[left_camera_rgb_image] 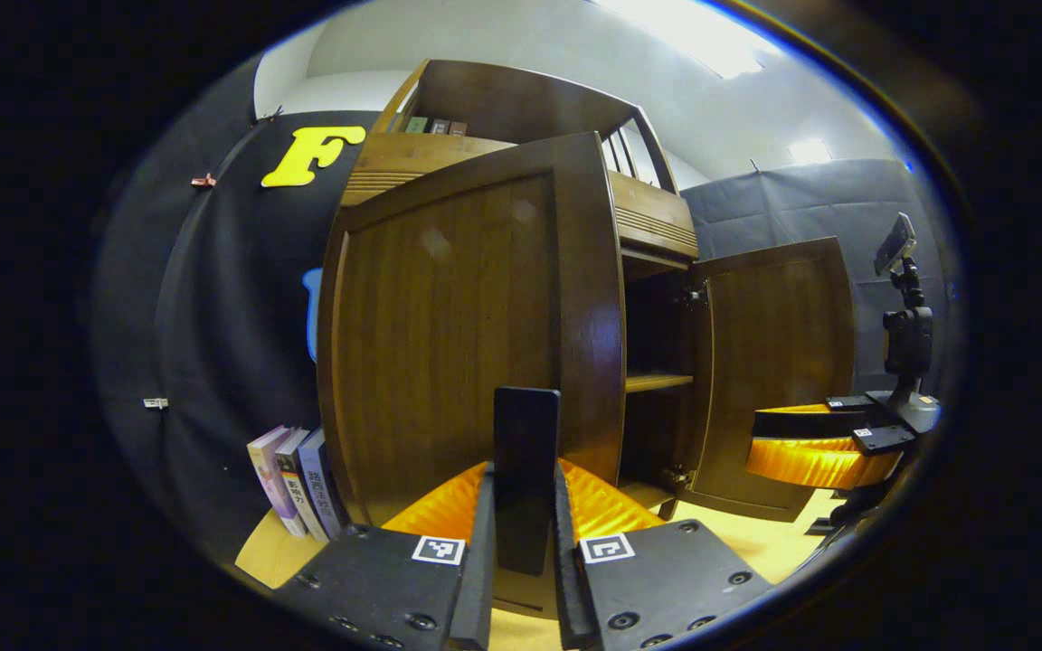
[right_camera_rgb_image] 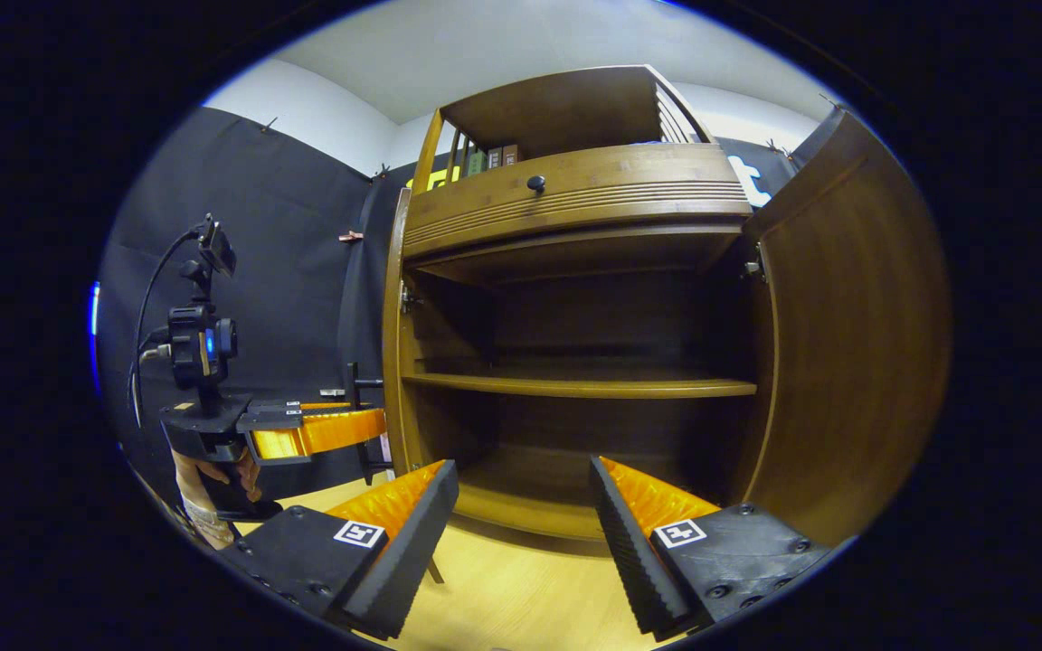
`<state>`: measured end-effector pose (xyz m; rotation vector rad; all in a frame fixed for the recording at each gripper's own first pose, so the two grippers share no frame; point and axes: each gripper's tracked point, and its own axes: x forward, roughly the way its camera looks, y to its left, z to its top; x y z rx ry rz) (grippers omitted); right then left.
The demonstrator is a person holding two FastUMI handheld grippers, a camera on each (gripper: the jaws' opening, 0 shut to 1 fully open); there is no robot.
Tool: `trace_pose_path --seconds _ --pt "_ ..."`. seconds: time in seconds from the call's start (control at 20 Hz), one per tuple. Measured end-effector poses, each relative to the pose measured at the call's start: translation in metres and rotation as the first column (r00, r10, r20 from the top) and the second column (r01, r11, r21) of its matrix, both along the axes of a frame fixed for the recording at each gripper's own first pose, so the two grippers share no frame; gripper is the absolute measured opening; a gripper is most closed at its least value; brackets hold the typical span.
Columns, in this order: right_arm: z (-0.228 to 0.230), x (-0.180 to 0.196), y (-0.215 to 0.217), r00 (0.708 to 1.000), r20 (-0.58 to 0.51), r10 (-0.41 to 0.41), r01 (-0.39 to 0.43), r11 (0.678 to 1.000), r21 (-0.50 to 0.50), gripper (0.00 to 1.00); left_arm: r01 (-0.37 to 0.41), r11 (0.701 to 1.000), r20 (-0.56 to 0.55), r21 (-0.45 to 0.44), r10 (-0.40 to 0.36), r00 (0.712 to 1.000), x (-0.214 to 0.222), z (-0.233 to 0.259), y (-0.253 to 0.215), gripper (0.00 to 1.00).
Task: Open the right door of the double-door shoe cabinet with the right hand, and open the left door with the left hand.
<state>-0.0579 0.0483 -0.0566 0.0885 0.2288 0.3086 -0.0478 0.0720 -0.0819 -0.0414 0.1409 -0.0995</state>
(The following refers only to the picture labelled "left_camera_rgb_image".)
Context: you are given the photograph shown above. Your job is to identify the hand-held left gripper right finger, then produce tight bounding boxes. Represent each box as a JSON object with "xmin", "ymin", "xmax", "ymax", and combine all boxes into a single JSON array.
[{"xmin": 554, "ymin": 458, "xmax": 775, "ymax": 651}]

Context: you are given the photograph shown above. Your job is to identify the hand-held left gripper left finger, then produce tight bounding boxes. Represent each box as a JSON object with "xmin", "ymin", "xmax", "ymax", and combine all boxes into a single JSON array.
[{"xmin": 272, "ymin": 459, "xmax": 497, "ymax": 651}]

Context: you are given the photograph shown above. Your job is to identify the wooden shoe cabinet door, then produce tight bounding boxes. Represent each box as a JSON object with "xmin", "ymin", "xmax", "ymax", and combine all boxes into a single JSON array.
[
  {"xmin": 316, "ymin": 131, "xmax": 628, "ymax": 620},
  {"xmin": 677, "ymin": 237, "xmax": 857, "ymax": 524}
]

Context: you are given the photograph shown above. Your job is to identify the wooden double-door shoe cabinet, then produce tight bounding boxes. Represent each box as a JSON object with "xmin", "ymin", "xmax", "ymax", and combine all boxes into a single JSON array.
[{"xmin": 316, "ymin": 59, "xmax": 857, "ymax": 620}]

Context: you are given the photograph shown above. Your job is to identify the black backdrop cloth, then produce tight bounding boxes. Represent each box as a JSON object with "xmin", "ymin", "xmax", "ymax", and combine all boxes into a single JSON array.
[
  {"xmin": 155, "ymin": 110, "xmax": 382, "ymax": 561},
  {"xmin": 679, "ymin": 158, "xmax": 947, "ymax": 399},
  {"xmin": 91, "ymin": 59, "xmax": 260, "ymax": 507}
]

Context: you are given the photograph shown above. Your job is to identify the wooden inner shelf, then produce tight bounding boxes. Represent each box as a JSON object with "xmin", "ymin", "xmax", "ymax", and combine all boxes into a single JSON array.
[{"xmin": 625, "ymin": 373, "xmax": 696, "ymax": 394}]

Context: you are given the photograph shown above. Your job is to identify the blue-grey spine book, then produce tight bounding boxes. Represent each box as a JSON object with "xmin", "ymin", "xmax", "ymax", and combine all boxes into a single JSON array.
[{"xmin": 298, "ymin": 429, "xmax": 350, "ymax": 539}]

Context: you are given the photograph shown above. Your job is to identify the grey spine book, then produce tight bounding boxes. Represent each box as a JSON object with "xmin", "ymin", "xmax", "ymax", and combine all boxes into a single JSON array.
[{"xmin": 274, "ymin": 429, "xmax": 330, "ymax": 542}]

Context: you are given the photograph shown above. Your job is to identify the pink cover book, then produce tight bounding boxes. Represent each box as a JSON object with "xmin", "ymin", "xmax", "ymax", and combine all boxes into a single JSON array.
[{"xmin": 247, "ymin": 425, "xmax": 309, "ymax": 539}]

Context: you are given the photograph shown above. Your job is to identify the large ceiling light panel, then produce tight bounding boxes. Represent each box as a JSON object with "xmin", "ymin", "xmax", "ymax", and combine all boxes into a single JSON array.
[{"xmin": 593, "ymin": 0, "xmax": 766, "ymax": 80}]

